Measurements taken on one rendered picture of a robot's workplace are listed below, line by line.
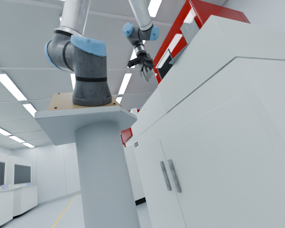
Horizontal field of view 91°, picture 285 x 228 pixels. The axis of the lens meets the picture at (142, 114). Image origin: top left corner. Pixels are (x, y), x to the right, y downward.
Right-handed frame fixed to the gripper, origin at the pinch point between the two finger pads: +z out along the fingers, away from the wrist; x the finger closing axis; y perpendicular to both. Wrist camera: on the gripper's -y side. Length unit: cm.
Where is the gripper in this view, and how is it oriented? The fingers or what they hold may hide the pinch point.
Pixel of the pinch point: (146, 79)
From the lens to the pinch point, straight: 89.9
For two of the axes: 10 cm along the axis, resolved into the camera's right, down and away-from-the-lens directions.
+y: 9.1, -1.2, 4.0
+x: -3.3, 3.8, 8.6
